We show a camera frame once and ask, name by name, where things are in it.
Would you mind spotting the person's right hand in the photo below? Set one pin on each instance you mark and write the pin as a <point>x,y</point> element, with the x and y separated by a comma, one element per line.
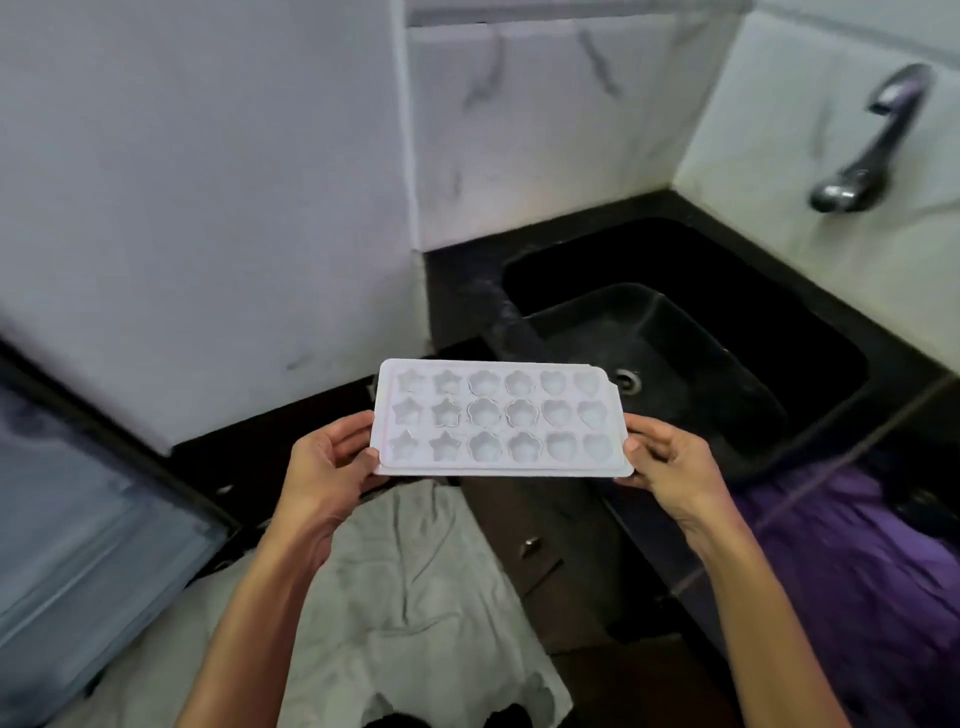
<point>686,480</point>

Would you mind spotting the person's left hand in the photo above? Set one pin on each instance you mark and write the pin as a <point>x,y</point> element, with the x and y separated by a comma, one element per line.
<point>315,487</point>

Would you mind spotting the person's right thumb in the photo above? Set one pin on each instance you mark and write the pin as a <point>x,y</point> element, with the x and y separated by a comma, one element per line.
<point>636,461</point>

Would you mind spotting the person's left thumb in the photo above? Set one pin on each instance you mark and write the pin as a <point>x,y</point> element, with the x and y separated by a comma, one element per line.
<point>361,465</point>

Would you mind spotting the white ice cube tray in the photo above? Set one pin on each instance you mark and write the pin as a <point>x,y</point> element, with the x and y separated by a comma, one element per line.
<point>499,420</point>

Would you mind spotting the person's right forearm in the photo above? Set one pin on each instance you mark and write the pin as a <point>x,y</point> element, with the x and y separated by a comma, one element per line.
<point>765,637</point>

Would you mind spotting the person's left forearm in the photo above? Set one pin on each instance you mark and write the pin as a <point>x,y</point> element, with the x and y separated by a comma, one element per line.
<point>255,637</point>

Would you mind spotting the metal sink drain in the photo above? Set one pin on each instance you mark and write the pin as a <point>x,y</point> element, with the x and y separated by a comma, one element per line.
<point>628,381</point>

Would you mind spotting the dark brown cabinet drawer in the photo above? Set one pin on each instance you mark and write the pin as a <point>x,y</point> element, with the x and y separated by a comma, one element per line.
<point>570,570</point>

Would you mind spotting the metal drawer knob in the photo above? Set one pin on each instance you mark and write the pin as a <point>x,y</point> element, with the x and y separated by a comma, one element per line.
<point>530,546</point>

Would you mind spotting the white garment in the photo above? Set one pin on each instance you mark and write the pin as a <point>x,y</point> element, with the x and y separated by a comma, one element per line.
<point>420,600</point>

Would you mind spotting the black kitchen sink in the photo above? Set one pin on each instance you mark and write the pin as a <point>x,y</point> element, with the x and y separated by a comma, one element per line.
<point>712,330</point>

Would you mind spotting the purple cloth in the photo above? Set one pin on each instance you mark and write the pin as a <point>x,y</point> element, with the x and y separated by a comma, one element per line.
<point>877,585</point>

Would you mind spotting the refrigerator door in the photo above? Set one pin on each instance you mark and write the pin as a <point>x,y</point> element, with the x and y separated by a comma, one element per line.
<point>82,540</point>

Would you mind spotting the white refrigerator body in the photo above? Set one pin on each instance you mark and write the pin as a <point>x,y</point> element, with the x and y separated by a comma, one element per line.
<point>195,210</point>

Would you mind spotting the chrome sink faucet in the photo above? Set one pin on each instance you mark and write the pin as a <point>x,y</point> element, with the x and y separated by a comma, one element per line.
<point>874,154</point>

